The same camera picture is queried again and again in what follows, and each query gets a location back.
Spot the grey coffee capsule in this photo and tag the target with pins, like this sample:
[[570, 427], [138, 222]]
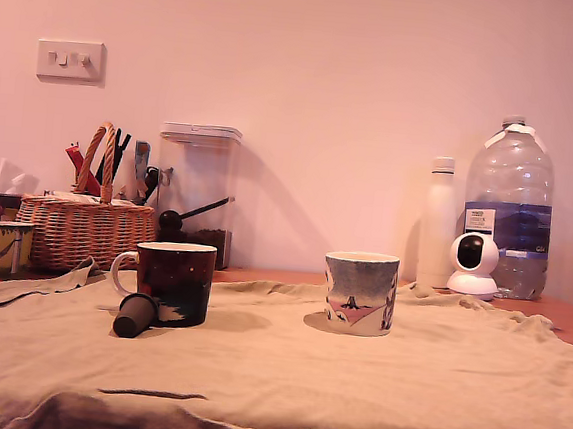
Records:
[[132, 319]]

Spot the black coffee scoop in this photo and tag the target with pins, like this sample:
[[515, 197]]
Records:
[[170, 222]]

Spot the clear container with white lid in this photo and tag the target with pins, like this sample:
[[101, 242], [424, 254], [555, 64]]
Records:
[[194, 176]]

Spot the white blue illustrated mug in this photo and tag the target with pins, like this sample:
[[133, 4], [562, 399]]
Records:
[[360, 291]]

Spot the dark red illustrated mug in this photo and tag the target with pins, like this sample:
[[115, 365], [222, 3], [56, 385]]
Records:
[[175, 280]]

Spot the white insulated bottle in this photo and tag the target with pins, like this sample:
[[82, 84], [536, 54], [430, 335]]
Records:
[[438, 228]]

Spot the beige cloth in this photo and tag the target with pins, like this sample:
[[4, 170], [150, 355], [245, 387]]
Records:
[[352, 381]]

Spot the black utensils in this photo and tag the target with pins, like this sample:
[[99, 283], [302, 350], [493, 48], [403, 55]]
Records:
[[117, 152]]

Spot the red packet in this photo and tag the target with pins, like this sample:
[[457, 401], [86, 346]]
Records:
[[74, 158]]

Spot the large clear water bottle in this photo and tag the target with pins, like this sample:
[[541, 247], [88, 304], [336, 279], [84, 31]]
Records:
[[512, 184]]

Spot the white tissue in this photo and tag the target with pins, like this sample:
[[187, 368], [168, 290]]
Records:
[[16, 178]]

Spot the small white round camera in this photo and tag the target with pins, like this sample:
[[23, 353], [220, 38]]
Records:
[[473, 256]]

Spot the white light switch plate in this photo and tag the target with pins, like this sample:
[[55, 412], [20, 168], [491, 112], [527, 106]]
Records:
[[71, 60]]

